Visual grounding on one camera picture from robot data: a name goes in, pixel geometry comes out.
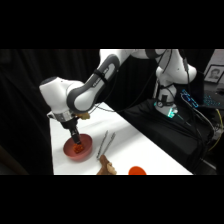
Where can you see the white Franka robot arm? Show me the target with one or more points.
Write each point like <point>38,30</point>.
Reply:
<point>86,93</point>

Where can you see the small green light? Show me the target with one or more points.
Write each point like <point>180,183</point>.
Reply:
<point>171,113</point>

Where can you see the black robot stand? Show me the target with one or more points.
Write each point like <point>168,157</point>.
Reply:
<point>160,133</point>

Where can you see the metal tongs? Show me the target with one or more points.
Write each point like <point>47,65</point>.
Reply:
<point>100,155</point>

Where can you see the framed picture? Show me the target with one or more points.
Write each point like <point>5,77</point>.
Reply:
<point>214,74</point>

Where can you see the black curtain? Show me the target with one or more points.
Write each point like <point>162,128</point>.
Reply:
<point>20,83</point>

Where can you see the pink bowl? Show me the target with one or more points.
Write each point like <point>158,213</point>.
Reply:
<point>87,146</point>

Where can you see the brown plush toy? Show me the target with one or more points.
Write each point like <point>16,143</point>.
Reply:
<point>106,166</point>

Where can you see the blue-lit electronic device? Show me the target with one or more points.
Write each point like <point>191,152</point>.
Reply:
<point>190,98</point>

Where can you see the red ball with yellow dots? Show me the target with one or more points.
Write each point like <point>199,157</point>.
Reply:
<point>78,149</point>

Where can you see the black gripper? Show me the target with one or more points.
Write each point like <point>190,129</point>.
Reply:
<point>70,125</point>

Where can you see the orange round cup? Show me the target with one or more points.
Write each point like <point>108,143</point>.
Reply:
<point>137,170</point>

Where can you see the small tan object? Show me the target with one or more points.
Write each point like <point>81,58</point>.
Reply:
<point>84,115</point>

